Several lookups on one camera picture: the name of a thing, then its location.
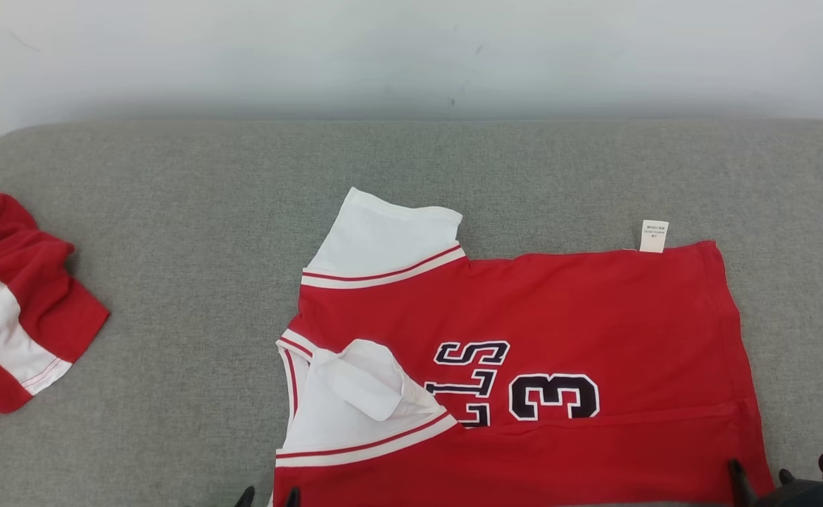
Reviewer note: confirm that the red shorts with white stripe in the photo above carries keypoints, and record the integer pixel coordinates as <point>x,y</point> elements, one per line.
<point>24,282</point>

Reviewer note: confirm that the red jersey with white sleeves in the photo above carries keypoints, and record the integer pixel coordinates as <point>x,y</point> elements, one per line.
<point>594,317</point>

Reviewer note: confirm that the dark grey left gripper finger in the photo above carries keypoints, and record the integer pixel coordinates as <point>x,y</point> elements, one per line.
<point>246,498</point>
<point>293,498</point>

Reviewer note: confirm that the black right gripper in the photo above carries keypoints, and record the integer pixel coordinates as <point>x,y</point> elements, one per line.
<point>805,496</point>

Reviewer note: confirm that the grey fabric sofa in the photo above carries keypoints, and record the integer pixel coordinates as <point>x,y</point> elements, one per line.
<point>172,211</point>

